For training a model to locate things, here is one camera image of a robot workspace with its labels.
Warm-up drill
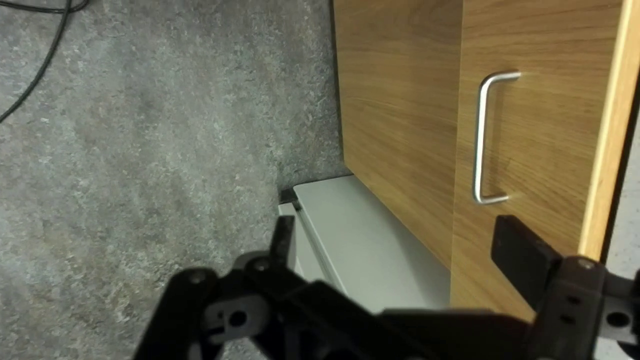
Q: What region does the silver drawer handle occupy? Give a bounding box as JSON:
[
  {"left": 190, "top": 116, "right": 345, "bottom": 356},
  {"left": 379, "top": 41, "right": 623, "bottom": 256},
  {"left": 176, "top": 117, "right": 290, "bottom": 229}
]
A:
[{"left": 470, "top": 69, "right": 524, "bottom": 208}]

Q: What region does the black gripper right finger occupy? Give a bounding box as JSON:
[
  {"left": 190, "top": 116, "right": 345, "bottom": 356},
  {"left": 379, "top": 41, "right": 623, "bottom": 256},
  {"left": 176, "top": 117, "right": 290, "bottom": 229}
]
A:
[{"left": 489, "top": 211, "right": 640, "bottom": 360}]

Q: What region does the white refrigerator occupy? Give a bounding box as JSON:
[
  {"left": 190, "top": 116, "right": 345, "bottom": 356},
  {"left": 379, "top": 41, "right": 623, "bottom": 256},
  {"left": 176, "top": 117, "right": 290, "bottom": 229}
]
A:
[{"left": 276, "top": 174, "right": 455, "bottom": 315}]

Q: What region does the wooden drawer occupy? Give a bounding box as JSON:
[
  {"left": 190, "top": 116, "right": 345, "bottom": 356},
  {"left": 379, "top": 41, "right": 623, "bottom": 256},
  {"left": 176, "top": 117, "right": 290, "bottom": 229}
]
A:
[{"left": 449, "top": 0, "right": 640, "bottom": 322}]

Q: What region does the black floor cable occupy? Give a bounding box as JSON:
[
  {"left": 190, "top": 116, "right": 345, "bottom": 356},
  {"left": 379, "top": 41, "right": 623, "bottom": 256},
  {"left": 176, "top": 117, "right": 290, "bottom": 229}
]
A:
[{"left": 0, "top": 0, "right": 91, "bottom": 126}]

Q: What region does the wooden base cabinet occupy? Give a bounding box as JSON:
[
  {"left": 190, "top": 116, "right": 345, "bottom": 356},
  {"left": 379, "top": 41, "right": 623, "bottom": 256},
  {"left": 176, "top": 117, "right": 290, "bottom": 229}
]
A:
[{"left": 329, "top": 0, "right": 464, "bottom": 271}]

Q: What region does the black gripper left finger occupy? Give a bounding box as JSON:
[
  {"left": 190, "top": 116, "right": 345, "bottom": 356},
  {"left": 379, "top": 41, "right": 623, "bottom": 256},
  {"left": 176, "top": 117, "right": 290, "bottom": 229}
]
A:
[{"left": 129, "top": 211, "right": 404, "bottom": 360}]

